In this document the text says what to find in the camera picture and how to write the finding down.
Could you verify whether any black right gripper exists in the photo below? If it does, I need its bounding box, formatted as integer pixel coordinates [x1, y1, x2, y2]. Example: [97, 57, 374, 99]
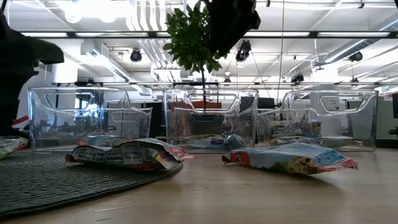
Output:
[203, 0, 262, 59]

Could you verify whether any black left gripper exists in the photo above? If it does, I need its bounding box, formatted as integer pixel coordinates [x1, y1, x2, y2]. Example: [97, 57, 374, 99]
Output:
[0, 73, 32, 138]

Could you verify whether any potted green plant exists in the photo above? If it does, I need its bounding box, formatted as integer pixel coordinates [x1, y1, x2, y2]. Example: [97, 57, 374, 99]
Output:
[162, 1, 226, 138]

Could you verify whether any clear plastic bin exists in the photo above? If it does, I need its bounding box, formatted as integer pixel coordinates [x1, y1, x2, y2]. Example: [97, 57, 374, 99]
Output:
[163, 88, 259, 154]
[27, 86, 153, 152]
[257, 89, 379, 152]

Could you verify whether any black ceiling light track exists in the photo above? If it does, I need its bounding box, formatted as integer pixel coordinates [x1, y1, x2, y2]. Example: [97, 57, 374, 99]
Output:
[20, 30, 398, 39]

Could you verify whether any black computer monitor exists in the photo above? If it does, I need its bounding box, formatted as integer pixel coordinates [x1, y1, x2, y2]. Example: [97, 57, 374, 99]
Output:
[239, 96, 276, 110]

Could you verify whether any round grey woven placemat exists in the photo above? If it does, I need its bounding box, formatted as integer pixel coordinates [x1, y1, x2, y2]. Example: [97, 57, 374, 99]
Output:
[0, 151, 184, 218]

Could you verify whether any black aluminium rig frame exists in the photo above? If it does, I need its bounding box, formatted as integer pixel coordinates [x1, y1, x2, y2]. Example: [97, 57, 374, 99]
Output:
[51, 79, 398, 89]

